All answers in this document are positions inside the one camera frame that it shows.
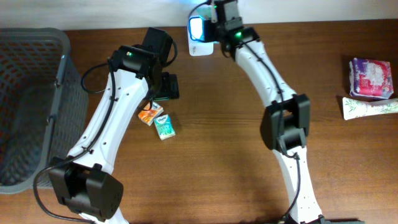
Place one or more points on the white leaf-print tube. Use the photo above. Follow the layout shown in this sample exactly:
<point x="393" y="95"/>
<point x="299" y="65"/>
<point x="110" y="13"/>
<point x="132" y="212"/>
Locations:
<point x="356" y="108"/>

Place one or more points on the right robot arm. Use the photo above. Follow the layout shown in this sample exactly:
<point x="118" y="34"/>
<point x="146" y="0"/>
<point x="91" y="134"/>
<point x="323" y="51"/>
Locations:
<point x="286" y="120"/>

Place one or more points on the mint green wipes pouch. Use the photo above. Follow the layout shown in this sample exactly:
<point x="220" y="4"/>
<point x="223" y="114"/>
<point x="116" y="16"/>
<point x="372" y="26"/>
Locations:
<point x="205" y="12"/>

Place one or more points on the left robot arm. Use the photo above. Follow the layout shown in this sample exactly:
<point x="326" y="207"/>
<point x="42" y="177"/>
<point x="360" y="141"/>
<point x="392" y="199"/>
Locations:
<point x="83" y="181"/>

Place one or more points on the red purple pad package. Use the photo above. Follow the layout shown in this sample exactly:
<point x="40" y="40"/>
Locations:
<point x="370" y="79"/>

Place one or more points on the teal Kleenex tissue pack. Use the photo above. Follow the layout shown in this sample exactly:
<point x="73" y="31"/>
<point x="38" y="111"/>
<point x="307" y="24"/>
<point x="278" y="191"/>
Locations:
<point x="163" y="125"/>

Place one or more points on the grey plastic mesh basket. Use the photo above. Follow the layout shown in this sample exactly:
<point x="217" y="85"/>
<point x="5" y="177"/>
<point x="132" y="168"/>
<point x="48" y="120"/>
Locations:
<point x="43" y="107"/>

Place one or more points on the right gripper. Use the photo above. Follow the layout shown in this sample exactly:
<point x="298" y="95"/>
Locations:
<point x="208" y="35"/>

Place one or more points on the white barcode scanner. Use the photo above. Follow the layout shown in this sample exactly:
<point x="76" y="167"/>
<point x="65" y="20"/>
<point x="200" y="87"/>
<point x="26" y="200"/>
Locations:
<point x="196" y="37"/>

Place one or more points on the orange Kleenex tissue pack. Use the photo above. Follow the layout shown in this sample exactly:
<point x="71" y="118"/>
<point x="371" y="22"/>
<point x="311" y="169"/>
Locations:
<point x="150" y="112"/>

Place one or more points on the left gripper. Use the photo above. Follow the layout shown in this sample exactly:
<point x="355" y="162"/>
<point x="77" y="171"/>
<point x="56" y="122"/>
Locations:
<point x="170" y="85"/>

